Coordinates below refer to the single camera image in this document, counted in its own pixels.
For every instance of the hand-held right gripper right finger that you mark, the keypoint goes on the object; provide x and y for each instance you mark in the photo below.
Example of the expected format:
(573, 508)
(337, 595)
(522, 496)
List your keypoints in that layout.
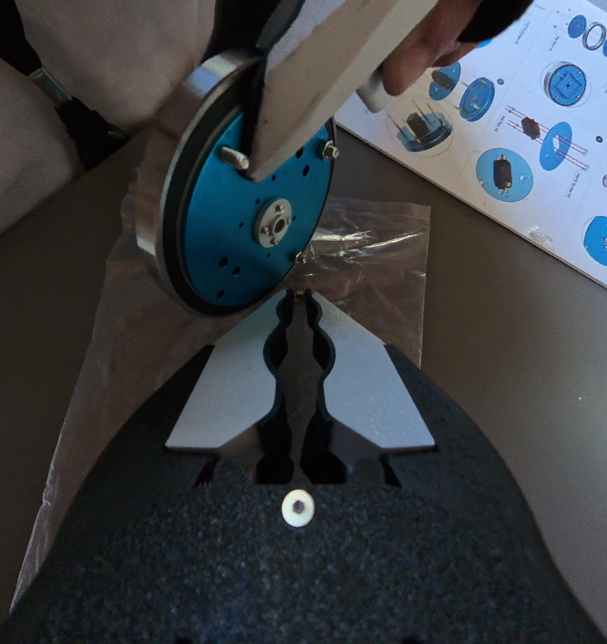
(378, 402)

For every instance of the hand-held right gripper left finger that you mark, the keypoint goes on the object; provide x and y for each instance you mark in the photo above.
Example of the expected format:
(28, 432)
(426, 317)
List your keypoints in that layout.
(223, 402)

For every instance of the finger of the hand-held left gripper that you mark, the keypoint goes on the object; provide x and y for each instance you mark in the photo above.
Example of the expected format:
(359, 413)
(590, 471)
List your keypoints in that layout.
(313, 75)
(278, 20)

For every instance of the grey desk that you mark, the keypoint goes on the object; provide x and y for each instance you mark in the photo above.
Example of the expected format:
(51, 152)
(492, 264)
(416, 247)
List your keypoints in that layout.
(509, 377)

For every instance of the person's left hand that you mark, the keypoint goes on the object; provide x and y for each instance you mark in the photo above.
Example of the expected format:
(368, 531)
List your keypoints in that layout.
(424, 45)

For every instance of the assembly instruction booklet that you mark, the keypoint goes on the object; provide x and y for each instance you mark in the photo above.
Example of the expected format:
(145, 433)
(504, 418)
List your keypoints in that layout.
(534, 151)

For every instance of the clear plastic bag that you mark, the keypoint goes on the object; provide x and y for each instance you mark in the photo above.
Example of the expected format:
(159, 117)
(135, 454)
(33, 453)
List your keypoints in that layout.
(384, 251)

